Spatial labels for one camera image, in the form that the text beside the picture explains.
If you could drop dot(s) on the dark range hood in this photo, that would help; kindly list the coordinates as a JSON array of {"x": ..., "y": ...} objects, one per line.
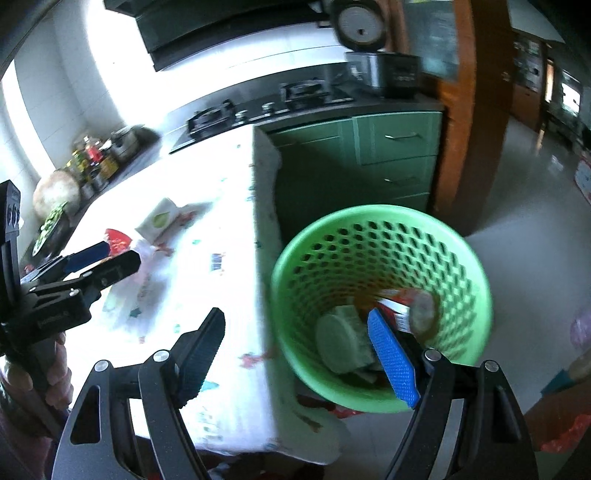
[{"x": 194, "y": 27}]

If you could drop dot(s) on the group of condiment bottles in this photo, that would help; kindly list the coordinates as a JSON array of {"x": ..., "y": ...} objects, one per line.
[{"x": 94, "y": 161}]

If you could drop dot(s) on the red printed wrapper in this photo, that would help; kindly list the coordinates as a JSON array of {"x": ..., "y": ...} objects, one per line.
[{"x": 119, "y": 240}]

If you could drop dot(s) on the white round plastic container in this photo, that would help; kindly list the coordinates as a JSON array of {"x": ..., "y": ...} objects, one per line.
[{"x": 339, "y": 339}]

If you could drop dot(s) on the bright window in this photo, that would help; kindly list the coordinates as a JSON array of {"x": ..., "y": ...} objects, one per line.
[{"x": 570, "y": 97}]

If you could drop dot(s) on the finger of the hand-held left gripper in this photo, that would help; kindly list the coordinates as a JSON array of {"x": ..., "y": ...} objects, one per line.
[
  {"x": 85, "y": 258},
  {"x": 115, "y": 270}
]

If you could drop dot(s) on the white printed tablecloth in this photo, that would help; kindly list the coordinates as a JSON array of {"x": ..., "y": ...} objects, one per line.
[{"x": 203, "y": 295}]

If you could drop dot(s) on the white dotted floor box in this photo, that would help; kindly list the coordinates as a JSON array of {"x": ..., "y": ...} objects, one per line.
[{"x": 584, "y": 180}]

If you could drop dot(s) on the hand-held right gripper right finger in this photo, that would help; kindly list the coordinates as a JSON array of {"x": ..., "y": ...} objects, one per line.
[{"x": 392, "y": 364}]

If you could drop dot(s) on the cardboard box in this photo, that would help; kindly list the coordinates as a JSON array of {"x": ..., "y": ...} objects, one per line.
[{"x": 563, "y": 401}]

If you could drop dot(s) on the pink plastic bag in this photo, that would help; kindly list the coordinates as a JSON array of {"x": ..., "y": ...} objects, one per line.
[{"x": 581, "y": 330}]

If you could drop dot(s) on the white green tissue box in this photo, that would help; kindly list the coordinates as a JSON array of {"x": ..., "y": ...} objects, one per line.
[{"x": 159, "y": 219}]

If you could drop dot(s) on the dark display shelf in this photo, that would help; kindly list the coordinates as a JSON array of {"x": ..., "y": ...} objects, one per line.
[{"x": 526, "y": 83}]

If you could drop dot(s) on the red bag under basket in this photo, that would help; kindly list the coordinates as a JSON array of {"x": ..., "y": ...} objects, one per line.
[{"x": 332, "y": 408}]

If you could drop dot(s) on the green kitchen cabinet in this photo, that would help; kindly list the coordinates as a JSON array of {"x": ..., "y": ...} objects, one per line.
[{"x": 318, "y": 166}]

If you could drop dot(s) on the red white packet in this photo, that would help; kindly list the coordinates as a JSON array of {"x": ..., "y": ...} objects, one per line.
[{"x": 395, "y": 307}]

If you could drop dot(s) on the pale round melon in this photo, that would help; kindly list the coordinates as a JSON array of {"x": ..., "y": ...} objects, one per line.
[{"x": 55, "y": 191}]

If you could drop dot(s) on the open rice cooker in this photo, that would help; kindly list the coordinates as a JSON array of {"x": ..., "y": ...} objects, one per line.
[{"x": 360, "y": 25}]

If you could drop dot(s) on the green vegetables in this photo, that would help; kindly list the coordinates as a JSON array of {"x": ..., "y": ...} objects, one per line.
[{"x": 48, "y": 228}]

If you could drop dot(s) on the steel pot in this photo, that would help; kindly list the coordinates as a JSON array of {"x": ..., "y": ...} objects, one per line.
[{"x": 124, "y": 144}]

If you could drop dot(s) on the person's left hand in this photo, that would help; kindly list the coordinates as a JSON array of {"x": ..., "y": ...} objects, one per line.
[{"x": 60, "y": 374}]

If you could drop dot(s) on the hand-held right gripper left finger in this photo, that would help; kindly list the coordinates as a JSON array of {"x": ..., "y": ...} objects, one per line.
[{"x": 203, "y": 355}]

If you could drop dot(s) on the wooden door with glass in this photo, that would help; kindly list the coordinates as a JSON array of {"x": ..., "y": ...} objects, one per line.
[{"x": 471, "y": 120}]

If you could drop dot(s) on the orange plastic bag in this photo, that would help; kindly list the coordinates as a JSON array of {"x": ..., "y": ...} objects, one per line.
[{"x": 565, "y": 434}]

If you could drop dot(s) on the black gas stove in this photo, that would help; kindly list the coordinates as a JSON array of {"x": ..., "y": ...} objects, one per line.
[{"x": 258, "y": 110}]

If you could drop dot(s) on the green perforated plastic basket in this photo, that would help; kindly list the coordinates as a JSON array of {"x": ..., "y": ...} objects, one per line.
[{"x": 318, "y": 249}]

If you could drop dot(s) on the beige round cup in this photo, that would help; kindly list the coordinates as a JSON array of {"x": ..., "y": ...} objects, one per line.
[{"x": 424, "y": 311}]

